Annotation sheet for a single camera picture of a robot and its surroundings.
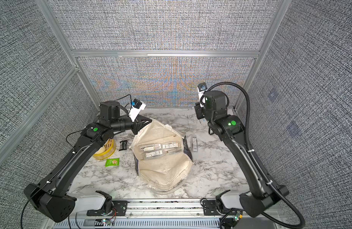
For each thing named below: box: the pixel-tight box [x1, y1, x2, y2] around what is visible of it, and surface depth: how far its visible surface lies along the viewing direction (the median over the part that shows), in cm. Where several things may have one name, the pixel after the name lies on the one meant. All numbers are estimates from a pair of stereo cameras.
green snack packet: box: [104, 157, 120, 167], surface depth 91 cm
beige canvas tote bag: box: [130, 118, 194, 194], surface depth 85 cm
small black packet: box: [118, 139, 128, 152], surface depth 97 cm
